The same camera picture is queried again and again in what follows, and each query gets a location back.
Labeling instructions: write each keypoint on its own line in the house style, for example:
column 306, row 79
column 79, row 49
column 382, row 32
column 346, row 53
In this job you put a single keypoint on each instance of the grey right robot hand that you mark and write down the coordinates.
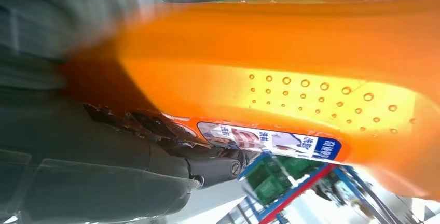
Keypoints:
column 86, row 174

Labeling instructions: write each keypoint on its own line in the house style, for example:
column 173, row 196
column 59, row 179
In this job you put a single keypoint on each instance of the green plastic crate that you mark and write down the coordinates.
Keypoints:
column 271, row 181

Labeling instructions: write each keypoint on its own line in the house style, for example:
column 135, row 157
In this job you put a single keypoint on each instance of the red metal bar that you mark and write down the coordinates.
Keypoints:
column 298, row 192

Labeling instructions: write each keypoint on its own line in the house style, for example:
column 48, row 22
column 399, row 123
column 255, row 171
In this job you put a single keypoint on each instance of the blue metal rack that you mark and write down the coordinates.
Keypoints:
column 347, row 181

